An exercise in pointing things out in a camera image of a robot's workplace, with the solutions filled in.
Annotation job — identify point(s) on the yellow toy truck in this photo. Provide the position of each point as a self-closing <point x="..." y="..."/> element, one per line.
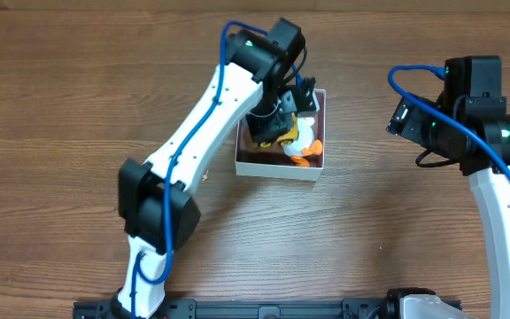
<point x="282" y="129"/>

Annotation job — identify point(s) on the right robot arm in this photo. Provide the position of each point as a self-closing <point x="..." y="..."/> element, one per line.
<point x="468" y="126"/>

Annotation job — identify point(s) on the white plush duck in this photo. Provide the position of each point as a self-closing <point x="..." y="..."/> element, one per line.
<point x="305" y="145"/>

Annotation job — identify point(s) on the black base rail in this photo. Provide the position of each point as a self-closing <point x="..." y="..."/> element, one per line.
<point x="350" y="308"/>

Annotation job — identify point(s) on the white square cardboard box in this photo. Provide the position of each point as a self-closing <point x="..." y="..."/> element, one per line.
<point x="271" y="162"/>

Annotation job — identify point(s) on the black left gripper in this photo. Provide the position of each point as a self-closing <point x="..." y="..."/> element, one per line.
<point x="271" y="129"/>

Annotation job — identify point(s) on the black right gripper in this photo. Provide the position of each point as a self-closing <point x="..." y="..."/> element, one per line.
<point x="414" y="126"/>

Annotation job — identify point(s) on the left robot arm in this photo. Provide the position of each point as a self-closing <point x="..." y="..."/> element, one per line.
<point x="250" y="84"/>

